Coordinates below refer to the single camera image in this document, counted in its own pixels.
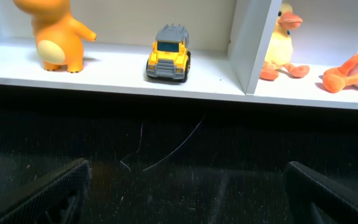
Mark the orange rubber duck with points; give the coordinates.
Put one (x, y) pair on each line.
(61, 37)

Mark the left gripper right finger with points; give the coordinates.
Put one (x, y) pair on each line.
(322, 199)

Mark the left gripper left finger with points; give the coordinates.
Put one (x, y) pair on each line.
(48, 196)

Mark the white shelf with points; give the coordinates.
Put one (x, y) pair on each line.
(104, 68)

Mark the grey and yellow toy truck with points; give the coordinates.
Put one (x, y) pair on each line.
(168, 59)

